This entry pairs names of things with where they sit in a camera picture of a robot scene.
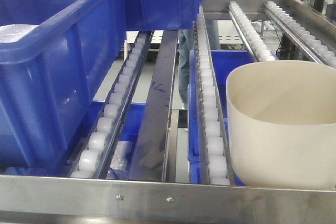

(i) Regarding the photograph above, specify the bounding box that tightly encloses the white plastic bin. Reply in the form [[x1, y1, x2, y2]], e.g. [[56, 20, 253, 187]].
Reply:
[[226, 60, 335, 190]]

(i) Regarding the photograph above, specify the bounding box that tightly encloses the blue crate lower layer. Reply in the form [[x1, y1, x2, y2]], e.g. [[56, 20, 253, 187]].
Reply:
[[188, 50, 253, 186]]

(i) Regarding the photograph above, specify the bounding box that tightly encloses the person in jeans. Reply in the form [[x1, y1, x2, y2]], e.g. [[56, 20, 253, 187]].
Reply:
[[177, 0, 221, 110]]

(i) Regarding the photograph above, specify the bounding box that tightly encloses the steel divider bar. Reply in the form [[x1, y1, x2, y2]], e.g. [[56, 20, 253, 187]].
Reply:
[[129, 30, 178, 182]]

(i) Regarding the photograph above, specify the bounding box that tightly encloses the middle white roller track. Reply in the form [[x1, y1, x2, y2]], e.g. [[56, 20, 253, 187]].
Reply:
[[194, 7, 234, 186]]

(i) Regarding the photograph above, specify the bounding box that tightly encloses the white roller track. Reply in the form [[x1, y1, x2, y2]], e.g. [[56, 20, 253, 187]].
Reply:
[[228, 2, 277, 62], [194, 7, 234, 186], [67, 31, 154, 179]]

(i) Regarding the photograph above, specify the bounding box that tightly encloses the left white roller track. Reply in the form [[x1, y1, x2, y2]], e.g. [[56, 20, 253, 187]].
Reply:
[[67, 31, 154, 179]]

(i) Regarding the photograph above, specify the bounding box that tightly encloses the far right roller track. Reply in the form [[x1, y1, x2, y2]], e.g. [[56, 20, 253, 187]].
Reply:
[[265, 1, 335, 68]]

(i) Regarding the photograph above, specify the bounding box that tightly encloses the stainless steel shelf frame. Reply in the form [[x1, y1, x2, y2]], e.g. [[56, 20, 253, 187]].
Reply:
[[0, 0, 336, 224]]

